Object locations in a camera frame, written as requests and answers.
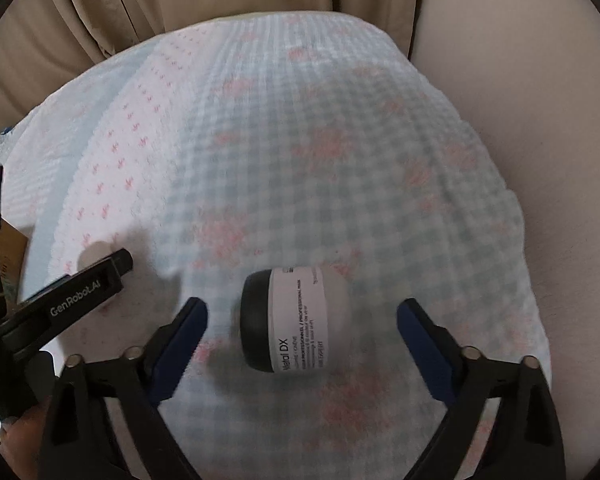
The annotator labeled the brown cardboard box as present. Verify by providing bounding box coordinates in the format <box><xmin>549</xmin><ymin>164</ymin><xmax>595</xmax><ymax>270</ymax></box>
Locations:
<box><xmin>0</xmin><ymin>220</ymin><xmax>29</xmax><ymax>307</ymax></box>

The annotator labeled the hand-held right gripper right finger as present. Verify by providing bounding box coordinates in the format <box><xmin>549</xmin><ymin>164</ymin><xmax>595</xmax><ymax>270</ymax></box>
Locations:
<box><xmin>396</xmin><ymin>298</ymin><xmax>567</xmax><ymax>480</ymax></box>

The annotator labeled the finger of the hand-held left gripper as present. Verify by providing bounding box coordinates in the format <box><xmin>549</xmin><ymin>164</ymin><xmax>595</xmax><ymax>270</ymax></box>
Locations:
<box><xmin>0</xmin><ymin>248</ymin><xmax>134</xmax><ymax>349</ymax></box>

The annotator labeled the person's left forearm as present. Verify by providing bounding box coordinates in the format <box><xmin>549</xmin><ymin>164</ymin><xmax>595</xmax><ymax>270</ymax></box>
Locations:
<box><xmin>0</xmin><ymin>396</ymin><xmax>48</xmax><ymax>478</ymax></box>

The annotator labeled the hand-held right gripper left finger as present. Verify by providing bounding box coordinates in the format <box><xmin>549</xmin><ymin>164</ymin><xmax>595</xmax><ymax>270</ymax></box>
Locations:
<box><xmin>37</xmin><ymin>297</ymin><xmax>209</xmax><ymax>480</ymax></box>

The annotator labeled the white jar with black lid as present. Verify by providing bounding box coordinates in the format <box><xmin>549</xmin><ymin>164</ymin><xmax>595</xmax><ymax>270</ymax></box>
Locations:
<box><xmin>239</xmin><ymin>265</ymin><xmax>354</xmax><ymax>375</ymax></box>

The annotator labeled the printed checked bed sheet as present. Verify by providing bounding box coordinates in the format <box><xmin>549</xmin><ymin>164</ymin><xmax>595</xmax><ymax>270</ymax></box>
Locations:
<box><xmin>0</xmin><ymin>12</ymin><xmax>554</xmax><ymax>480</ymax></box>

